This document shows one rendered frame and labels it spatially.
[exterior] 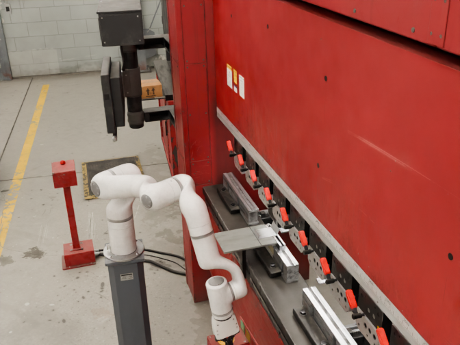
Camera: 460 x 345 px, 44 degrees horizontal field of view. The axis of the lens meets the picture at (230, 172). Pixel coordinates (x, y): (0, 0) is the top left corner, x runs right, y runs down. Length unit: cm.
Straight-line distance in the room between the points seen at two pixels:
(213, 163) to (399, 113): 210
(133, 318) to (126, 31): 156
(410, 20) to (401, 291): 75
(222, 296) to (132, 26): 172
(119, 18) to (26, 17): 642
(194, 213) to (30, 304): 234
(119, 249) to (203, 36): 129
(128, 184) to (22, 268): 238
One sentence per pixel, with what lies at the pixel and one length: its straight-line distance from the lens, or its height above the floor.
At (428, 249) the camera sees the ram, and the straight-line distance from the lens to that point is 157.
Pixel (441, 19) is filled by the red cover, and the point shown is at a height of 223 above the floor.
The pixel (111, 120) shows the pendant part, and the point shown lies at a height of 132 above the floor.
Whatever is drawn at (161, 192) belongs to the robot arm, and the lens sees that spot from 221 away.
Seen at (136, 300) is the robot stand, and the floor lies 77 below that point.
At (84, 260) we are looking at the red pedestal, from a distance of 454.
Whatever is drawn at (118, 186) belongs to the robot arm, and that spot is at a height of 140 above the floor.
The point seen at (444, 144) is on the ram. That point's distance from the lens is 144.
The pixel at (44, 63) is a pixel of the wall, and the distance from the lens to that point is 983.
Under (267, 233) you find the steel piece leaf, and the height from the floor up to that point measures 100.
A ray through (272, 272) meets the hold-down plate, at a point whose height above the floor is 90.
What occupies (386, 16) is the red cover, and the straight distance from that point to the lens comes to 157.
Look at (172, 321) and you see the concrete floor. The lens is 390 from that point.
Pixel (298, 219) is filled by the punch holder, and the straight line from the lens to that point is 236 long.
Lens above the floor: 247
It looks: 25 degrees down
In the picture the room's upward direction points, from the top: 2 degrees counter-clockwise
